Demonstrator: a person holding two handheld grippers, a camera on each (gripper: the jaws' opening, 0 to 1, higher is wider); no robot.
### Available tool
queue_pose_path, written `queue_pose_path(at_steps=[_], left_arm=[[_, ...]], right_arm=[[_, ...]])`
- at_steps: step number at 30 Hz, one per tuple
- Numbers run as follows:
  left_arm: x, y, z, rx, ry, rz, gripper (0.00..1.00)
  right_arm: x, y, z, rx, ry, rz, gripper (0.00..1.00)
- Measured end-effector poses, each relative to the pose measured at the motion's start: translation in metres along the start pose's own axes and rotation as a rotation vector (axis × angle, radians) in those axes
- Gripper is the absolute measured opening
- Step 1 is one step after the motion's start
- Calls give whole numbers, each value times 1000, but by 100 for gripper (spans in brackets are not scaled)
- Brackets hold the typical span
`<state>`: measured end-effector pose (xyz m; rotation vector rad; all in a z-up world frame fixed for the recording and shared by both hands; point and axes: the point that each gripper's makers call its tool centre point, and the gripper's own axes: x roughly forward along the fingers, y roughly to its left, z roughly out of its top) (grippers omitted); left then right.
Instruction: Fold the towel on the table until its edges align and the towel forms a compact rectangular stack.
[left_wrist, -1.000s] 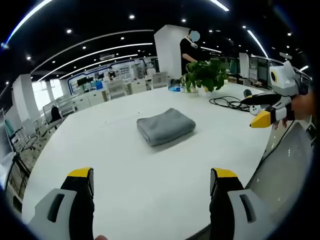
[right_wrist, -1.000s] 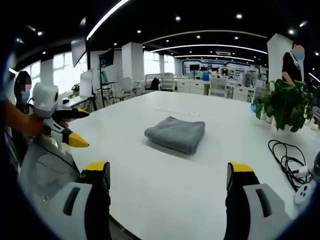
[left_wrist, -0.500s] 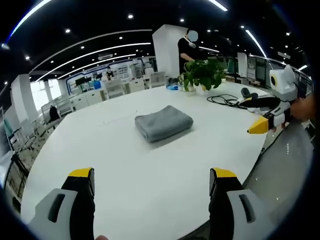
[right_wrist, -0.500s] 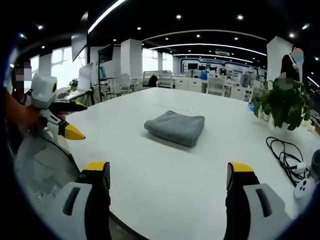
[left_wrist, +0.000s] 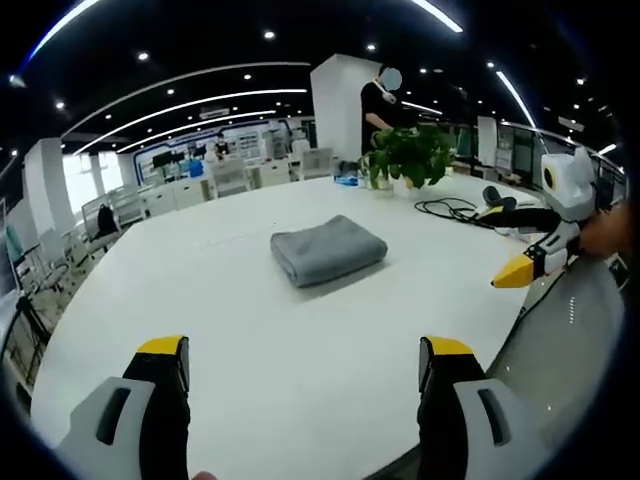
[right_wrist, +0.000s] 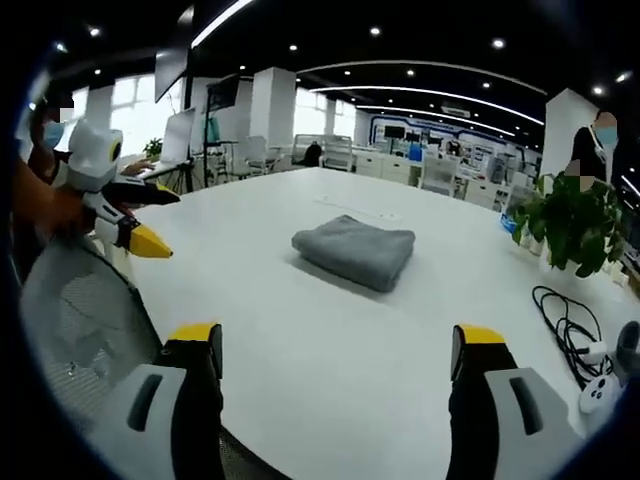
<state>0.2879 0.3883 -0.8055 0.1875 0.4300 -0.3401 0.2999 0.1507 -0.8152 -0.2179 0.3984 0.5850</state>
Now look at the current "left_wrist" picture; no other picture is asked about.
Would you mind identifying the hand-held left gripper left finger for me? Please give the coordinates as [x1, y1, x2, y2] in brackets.
[53, 334, 192, 480]

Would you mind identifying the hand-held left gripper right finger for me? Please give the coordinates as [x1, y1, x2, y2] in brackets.
[416, 335, 554, 480]

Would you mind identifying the grey towel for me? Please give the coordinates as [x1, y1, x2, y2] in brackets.
[269, 214, 390, 289]

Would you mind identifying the person's right hand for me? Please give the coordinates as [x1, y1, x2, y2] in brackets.
[579, 203, 639, 260]

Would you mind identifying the potted green plant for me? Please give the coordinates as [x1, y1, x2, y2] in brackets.
[357, 123, 457, 192]

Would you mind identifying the white table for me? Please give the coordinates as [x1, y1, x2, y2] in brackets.
[28, 172, 551, 480]

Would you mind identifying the black tripod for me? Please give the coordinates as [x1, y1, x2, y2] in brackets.
[7, 294, 51, 386]

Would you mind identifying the black backpack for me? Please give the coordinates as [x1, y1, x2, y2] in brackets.
[96, 203, 122, 236]

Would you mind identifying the white cabinet counter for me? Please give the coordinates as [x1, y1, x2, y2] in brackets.
[139, 167, 301, 214]

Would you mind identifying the white office chair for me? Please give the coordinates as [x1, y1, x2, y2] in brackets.
[300, 147, 336, 182]
[211, 162, 252, 200]

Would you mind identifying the black cable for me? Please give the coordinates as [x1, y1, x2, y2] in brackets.
[413, 197, 489, 226]

